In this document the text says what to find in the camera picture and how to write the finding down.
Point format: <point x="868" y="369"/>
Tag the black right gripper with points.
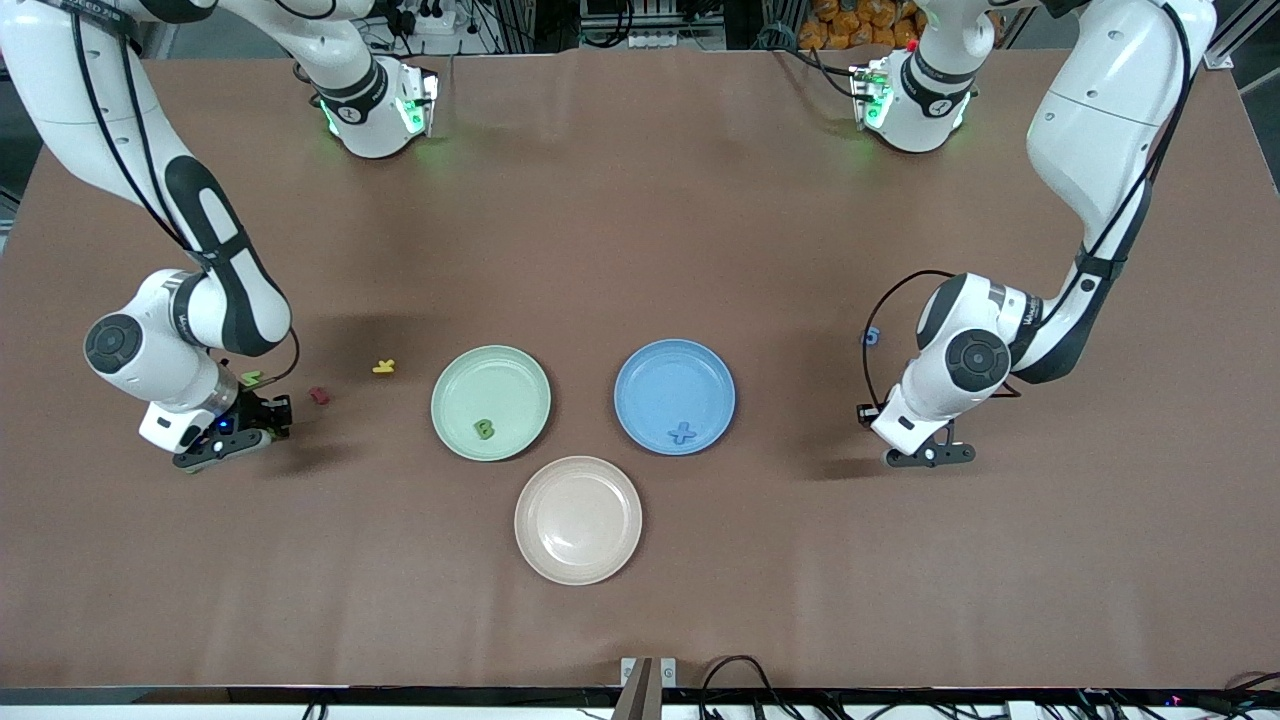
<point x="252" y="409"/>

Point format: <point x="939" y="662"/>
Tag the blue foam letter X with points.
<point x="682" y="433"/>

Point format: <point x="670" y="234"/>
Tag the green foam letter B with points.
<point x="484" y="430"/>

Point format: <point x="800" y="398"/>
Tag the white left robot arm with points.
<point x="1090" y="140"/>

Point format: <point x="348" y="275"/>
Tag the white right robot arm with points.
<point x="60" y="80"/>

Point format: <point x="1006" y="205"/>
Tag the blue plate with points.
<point x="660" y="385"/>

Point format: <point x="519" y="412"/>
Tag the green plate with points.
<point x="500" y="385"/>

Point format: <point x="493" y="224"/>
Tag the brown table cover mat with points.
<point x="640" y="250"/>

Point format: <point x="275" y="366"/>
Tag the beige plate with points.
<point x="578" y="520"/>

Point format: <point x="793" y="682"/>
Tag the pile of orange objects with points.
<point x="850" y="20"/>

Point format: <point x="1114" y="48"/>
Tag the white power strip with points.
<point x="660" y="40"/>
<point x="425" y="18"/>

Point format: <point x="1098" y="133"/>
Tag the black table edge rail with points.
<point x="300" y="695"/>

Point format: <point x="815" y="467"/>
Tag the small metal bracket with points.
<point x="668" y="672"/>

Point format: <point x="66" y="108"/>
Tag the brown upright post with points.
<point x="640" y="695"/>

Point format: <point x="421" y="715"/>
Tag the aluminium frame profile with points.
<point x="1222" y="55"/>

